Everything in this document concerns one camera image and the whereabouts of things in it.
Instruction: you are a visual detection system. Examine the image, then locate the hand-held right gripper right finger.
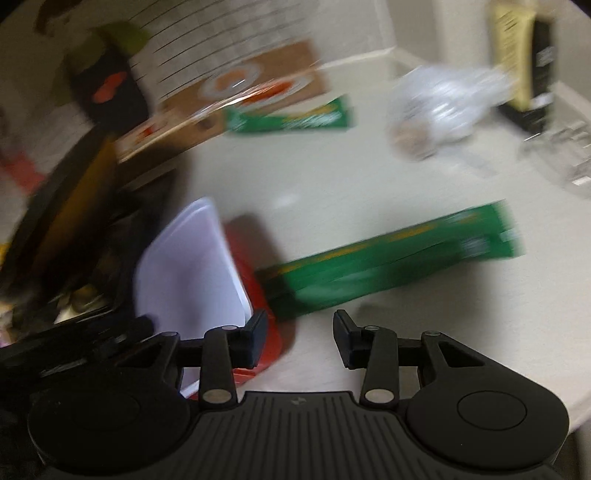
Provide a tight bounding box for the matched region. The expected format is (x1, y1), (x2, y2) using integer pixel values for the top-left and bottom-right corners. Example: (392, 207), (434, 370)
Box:
(333, 310), (490, 404)

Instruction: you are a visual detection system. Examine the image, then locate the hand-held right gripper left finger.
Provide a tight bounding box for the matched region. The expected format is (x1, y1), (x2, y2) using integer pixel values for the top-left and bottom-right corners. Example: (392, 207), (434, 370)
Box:
(115, 310), (269, 403)

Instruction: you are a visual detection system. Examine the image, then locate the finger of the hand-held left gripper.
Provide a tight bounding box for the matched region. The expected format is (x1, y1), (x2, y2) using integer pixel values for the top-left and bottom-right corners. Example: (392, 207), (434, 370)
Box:
(0, 316), (155, 377)

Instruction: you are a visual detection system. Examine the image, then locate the long green box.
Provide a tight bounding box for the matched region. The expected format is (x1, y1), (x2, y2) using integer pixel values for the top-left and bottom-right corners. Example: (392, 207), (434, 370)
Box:
(224, 95), (355, 136)
(254, 199), (526, 322)

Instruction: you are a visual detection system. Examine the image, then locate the red container with white lid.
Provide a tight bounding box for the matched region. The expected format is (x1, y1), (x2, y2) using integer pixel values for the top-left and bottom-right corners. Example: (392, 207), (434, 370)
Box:
(133, 198), (296, 400)

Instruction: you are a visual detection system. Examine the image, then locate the white plastic bag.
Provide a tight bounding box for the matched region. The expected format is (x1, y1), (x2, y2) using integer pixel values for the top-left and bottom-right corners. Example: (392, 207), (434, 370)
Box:
(385, 65), (509, 162)

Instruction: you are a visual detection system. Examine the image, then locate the black wok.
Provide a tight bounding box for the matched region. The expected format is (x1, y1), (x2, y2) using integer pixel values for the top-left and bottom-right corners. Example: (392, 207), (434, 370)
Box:
(0, 127), (139, 301)

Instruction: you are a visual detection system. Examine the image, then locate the black gas stove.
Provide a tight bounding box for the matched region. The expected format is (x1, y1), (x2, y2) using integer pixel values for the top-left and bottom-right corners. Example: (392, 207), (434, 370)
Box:
(0, 168), (185, 344)

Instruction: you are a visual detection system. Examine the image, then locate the brown food carton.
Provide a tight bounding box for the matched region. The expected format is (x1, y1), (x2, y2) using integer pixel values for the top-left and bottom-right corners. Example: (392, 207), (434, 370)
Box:
(0, 0), (393, 185)

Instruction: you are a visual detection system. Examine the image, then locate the soy sauce bottle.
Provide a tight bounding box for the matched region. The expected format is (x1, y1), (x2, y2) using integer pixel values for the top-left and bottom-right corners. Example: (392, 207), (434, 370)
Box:
(487, 0), (557, 132)

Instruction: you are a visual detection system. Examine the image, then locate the metal wire rack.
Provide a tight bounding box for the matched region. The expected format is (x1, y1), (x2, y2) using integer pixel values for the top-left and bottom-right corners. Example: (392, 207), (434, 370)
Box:
(522, 117), (591, 195)

